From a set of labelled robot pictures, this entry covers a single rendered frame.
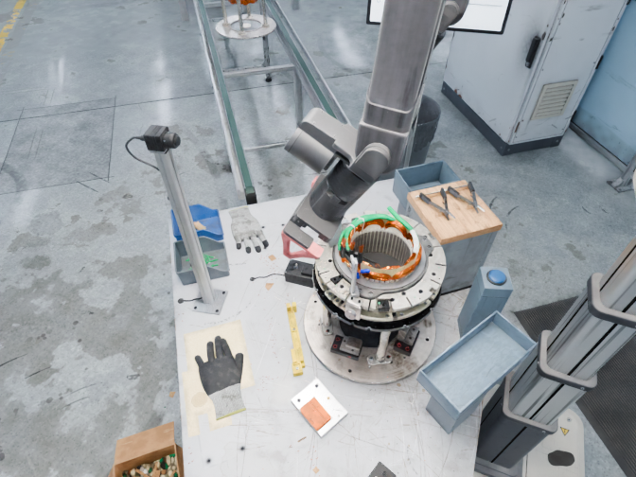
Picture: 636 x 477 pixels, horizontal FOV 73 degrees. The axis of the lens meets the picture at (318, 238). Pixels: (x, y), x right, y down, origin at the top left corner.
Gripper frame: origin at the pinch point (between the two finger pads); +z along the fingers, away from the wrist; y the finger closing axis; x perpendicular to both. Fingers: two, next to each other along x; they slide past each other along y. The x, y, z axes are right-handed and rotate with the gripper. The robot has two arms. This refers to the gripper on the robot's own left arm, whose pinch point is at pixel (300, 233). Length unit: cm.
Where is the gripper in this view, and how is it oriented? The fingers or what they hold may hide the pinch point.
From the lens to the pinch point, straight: 72.4
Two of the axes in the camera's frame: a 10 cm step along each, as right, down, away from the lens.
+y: -3.7, 6.8, -6.4
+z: -4.6, 4.6, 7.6
